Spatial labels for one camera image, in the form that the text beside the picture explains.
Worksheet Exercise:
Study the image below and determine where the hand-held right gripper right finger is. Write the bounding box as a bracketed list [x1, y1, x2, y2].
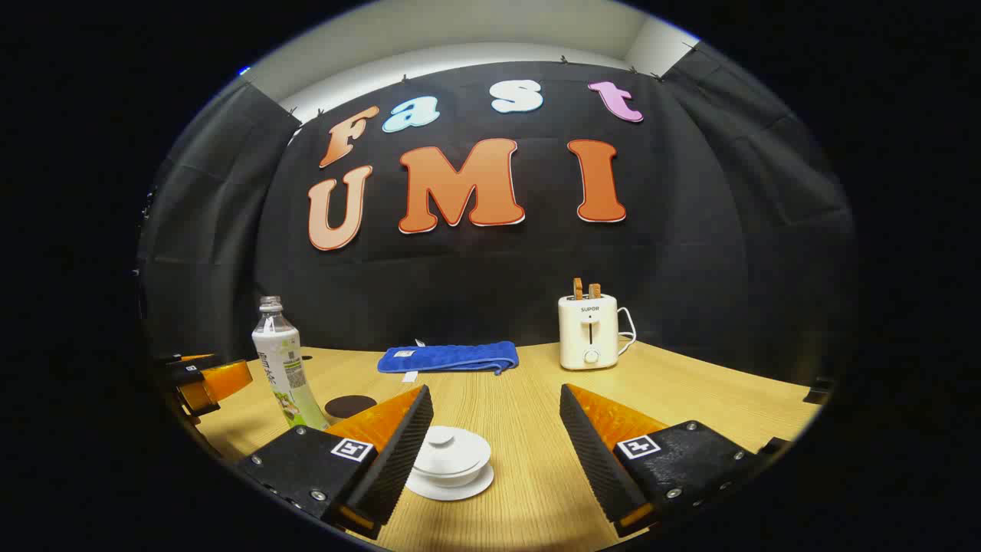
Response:
[559, 383, 767, 537]

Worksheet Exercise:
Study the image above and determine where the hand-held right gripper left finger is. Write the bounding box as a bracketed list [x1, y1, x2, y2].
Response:
[232, 384, 435, 541]

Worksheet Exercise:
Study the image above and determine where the white teacup lid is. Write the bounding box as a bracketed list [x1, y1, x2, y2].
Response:
[414, 426, 492, 476]

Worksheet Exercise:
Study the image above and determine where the clear water bottle white label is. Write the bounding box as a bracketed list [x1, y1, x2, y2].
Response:
[252, 296, 330, 430]

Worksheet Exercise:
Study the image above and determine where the dark round coaster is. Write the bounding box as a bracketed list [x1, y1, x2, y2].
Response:
[324, 395, 378, 419]

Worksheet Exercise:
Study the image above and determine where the white saucer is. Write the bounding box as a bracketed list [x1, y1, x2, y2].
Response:
[405, 464, 496, 503]

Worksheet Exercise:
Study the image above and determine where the cream toaster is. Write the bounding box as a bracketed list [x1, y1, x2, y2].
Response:
[558, 294, 620, 371]

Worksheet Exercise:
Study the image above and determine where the blue towel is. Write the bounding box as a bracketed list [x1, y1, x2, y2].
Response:
[377, 340, 520, 376]

